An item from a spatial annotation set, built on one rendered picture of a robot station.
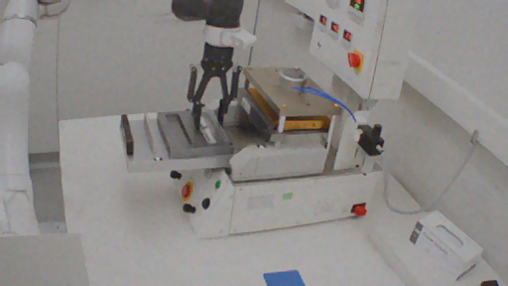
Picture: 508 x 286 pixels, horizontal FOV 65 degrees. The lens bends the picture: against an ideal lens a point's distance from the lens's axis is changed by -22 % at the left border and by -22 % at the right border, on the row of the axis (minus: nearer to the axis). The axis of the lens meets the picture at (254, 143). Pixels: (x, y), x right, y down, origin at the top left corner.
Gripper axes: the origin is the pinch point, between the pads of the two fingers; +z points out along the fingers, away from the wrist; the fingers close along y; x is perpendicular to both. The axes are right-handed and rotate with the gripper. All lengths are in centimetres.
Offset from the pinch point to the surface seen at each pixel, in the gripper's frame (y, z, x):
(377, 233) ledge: -43, 24, 30
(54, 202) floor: 55, 104, -102
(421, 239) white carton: -53, 20, 41
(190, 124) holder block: 4.5, 3.6, -1.9
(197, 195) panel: 2.8, 21.1, 5.9
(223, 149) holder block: -1.4, 4.4, 10.0
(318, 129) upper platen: -27.1, -0.1, 10.0
